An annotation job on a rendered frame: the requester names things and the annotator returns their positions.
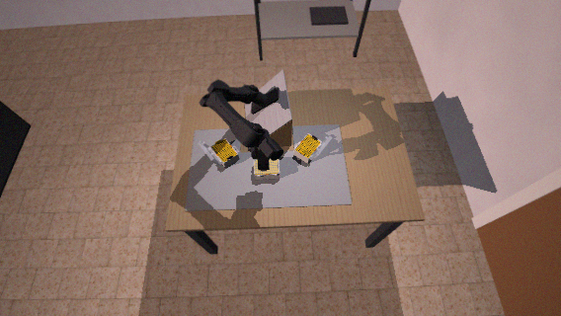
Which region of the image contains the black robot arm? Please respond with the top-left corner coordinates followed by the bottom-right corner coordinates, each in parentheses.
top-left (200, 80), bottom-right (283, 171)

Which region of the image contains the yellow perforated tip rack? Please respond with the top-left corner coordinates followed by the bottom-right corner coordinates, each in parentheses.
top-left (295, 134), bottom-right (320, 158)
top-left (212, 139), bottom-right (237, 162)

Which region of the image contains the grey bench mat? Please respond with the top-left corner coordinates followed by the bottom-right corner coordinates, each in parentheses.
top-left (185, 124), bottom-right (352, 211)

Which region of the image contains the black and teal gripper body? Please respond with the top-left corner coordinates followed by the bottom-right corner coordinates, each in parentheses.
top-left (251, 146), bottom-right (258, 160)

